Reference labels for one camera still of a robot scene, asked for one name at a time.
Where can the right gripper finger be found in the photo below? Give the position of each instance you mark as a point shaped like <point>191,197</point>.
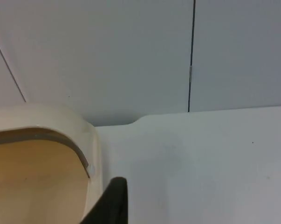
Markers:
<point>112,205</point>

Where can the cream box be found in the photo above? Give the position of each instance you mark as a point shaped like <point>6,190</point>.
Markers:
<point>65,116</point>

